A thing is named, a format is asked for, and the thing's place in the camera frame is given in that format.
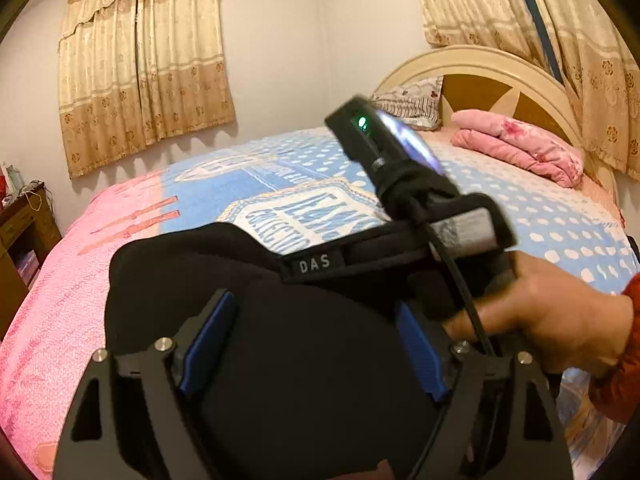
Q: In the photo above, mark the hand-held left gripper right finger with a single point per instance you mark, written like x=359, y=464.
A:
x=420, y=350

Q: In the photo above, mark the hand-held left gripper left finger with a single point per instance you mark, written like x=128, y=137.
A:
x=207, y=340

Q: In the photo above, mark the black garment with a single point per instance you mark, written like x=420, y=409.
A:
x=310, y=360

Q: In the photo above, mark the person's right forearm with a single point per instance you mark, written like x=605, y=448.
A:
x=620, y=390

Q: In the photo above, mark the person's right hand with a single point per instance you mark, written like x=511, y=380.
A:
x=555, y=320

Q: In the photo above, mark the striped floral pillow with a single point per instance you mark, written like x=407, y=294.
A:
x=415, y=100

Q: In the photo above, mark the folded pink quilt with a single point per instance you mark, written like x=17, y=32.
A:
x=525, y=145

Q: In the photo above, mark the cream wooden headboard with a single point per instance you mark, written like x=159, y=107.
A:
x=500, y=90

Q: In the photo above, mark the pink and blue printed bedsheet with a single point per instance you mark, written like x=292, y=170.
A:
x=75, y=285

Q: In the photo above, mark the stack of books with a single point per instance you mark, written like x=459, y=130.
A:
x=26, y=266

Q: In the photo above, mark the wooden desk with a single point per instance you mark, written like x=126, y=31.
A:
x=22, y=240

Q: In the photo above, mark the long beige patterned curtain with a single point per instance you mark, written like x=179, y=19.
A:
x=590, y=60

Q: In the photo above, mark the pale teal bag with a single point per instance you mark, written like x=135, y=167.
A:
x=14, y=180

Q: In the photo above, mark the short beige patterned curtain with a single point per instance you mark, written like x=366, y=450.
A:
x=145, y=65

